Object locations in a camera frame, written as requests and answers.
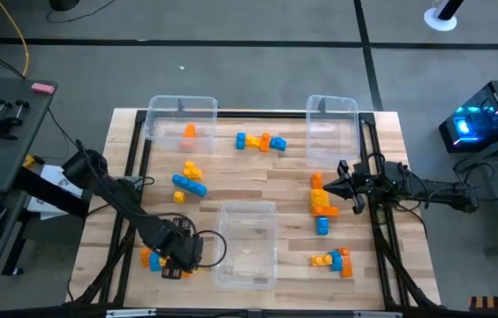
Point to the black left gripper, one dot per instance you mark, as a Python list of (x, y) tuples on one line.
[(178, 249)]

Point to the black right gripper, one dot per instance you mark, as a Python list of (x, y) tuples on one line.
[(357, 185)]

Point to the orange toy block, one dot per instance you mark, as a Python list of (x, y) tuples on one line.
[(189, 131), (346, 265), (145, 257), (317, 180), (329, 211)]

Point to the large yellow toy block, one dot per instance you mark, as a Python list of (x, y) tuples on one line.
[(318, 199)]

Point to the long blue toy block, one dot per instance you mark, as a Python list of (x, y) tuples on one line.
[(189, 184)]

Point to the orange blocks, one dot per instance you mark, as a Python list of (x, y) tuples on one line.
[(265, 142)]

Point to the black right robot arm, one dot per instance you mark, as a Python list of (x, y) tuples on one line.
[(434, 190)]

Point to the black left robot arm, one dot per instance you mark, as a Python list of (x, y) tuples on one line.
[(116, 194)]

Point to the clear plastic bin with label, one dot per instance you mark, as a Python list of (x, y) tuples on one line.
[(246, 229)]

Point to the yellow four-stud toy block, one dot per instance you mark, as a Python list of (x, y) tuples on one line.
[(192, 170)]

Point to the white printed paper sheet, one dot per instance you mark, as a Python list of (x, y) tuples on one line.
[(57, 179)]

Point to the black lit computer case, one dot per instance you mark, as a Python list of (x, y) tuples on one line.
[(496, 115)]

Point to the white round stand base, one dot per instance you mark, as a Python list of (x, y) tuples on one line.
[(434, 22)]

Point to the pink eraser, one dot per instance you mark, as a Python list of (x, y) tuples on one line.
[(43, 88)]

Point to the black pole base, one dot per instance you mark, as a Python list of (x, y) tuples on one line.
[(63, 3)]

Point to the silver aluminium bracket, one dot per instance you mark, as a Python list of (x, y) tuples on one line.
[(130, 312), (377, 314)]

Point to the black clamp mount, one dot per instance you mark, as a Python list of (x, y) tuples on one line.
[(1, 126)]

